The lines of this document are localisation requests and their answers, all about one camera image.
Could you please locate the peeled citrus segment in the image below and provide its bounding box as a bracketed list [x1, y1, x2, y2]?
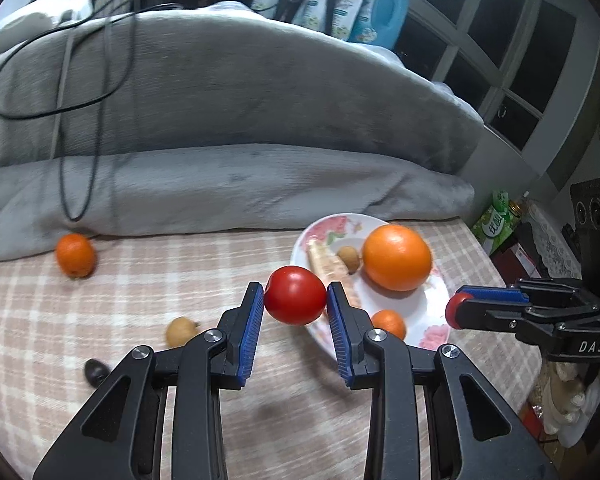
[306, 239, 362, 311]

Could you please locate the gold-capped bottle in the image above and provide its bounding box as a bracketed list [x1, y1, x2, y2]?
[510, 191, 537, 222]

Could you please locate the white power strip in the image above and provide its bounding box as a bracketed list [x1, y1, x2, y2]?
[0, 0, 93, 56]

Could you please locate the blue detergent bottle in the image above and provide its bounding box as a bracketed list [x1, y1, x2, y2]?
[347, 0, 410, 45]

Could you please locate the black speaker box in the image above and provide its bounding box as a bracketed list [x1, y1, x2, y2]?
[570, 175, 600, 306]

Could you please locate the black cable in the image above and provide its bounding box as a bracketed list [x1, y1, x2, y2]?
[0, 0, 181, 222]

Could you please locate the small mandarin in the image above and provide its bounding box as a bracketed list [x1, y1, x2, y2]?
[55, 233, 97, 279]

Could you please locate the white lace cloth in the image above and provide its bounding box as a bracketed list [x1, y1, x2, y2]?
[525, 205, 582, 281]

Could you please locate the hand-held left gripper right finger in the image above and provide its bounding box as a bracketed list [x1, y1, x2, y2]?
[326, 281, 561, 480]

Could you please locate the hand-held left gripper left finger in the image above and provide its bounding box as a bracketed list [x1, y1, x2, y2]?
[32, 281, 266, 480]

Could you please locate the brown longan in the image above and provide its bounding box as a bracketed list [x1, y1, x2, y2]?
[166, 316, 201, 348]
[336, 246, 362, 275]

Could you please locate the floral white plate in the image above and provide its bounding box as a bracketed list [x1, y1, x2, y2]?
[290, 213, 451, 363]

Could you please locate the red tomato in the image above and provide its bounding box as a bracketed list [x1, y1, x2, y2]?
[263, 266, 327, 326]

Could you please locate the window frame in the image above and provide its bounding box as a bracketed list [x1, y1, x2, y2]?
[395, 0, 600, 186]

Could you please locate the grey fleece blanket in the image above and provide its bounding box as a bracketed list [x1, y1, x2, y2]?
[0, 2, 486, 263]

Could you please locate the dark red box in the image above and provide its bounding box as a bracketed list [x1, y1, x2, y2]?
[490, 222, 543, 281]

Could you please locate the large orange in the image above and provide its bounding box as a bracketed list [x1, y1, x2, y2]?
[362, 224, 433, 292]

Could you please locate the small cherry tomato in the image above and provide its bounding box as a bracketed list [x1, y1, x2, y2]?
[445, 292, 473, 330]

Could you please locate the green carton box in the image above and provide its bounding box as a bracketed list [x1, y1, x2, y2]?
[471, 190, 516, 256]

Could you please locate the person's right hand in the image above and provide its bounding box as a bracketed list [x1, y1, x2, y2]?
[544, 360, 600, 448]

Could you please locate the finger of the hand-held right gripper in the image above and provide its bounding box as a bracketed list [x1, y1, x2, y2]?
[455, 278, 588, 311]
[452, 301, 600, 346]

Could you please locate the tiny orange kumquat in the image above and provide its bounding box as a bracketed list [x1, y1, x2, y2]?
[370, 309, 407, 341]

